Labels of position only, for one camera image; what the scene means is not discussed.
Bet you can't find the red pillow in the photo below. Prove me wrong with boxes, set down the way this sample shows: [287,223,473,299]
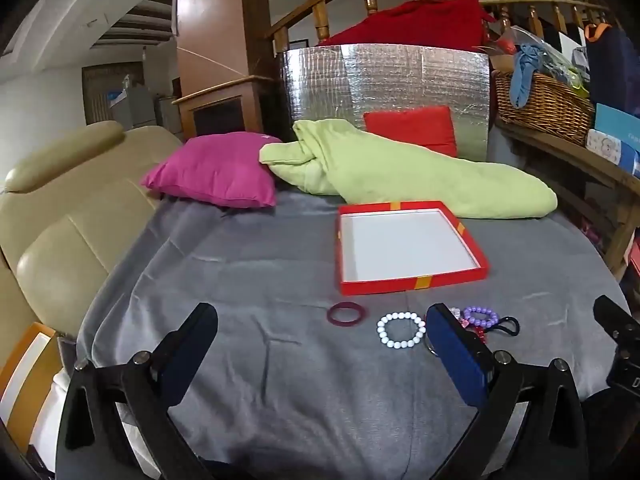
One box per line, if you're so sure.
[363,106,459,157]

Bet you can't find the blue cardboard box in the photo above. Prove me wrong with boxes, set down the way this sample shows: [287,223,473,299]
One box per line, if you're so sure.
[594,103,640,178]

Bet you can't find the wicker basket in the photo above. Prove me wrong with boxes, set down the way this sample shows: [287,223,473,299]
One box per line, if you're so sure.
[492,70,596,147]

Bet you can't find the light green blanket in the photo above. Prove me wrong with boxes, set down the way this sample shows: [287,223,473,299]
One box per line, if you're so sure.
[258,119,558,221]

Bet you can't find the wooden pillar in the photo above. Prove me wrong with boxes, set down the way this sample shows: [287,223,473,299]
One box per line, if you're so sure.
[175,0,273,101]

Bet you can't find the beige leather sofa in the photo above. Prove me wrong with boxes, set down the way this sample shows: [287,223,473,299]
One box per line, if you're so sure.
[0,120,183,376]

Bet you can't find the magenta pillow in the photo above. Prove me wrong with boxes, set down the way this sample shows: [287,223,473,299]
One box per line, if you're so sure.
[141,131,283,209]

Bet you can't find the maroon hair band ring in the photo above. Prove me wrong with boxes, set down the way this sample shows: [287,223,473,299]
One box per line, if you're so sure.
[327,301,367,329]

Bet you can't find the large red cloth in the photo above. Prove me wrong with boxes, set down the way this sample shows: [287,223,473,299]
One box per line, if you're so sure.
[320,0,493,53]

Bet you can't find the red shallow box tray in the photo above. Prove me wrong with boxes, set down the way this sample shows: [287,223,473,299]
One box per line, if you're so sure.
[336,200,491,297]

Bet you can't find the silver foil board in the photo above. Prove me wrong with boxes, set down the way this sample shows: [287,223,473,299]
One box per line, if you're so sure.
[277,43,492,162]

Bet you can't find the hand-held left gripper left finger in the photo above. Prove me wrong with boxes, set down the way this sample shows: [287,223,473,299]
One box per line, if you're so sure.
[56,302,221,480]

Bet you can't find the navy bag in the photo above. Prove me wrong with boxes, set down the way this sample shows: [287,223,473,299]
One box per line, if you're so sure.
[585,22,640,111]

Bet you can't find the grey background cabinet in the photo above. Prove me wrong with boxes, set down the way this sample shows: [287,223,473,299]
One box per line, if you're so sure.
[107,75,181,133]

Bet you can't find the purple bead bracelet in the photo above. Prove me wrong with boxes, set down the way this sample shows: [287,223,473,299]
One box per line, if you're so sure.
[462,306,501,329]

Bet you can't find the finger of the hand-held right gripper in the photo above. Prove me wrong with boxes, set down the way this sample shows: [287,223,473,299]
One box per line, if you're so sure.
[593,295,640,353]

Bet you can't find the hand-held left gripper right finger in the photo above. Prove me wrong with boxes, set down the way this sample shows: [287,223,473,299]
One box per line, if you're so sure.
[425,303,588,480]

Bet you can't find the white bead bracelet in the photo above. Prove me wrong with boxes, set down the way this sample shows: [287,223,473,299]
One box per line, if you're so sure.
[377,311,426,349]

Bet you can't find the clear plastic bag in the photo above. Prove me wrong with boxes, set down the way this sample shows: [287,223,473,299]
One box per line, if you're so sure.
[492,25,588,101]

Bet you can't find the blue cloth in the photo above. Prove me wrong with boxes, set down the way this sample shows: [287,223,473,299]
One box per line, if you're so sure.
[510,43,551,108]

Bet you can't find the white printed box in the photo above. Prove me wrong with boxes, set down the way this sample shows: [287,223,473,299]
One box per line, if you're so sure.
[586,129,623,163]

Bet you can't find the orange and white box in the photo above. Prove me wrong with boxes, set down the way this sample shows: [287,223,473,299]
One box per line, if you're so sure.
[0,322,58,453]

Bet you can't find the black hair tie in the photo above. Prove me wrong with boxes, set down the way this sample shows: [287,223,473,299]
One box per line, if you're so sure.
[487,316,521,337]

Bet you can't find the wooden cabinet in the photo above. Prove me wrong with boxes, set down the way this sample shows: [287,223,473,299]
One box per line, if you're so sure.
[171,75,266,141]

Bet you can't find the wooden shelf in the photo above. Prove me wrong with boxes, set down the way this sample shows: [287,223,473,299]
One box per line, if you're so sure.
[492,117,640,281]

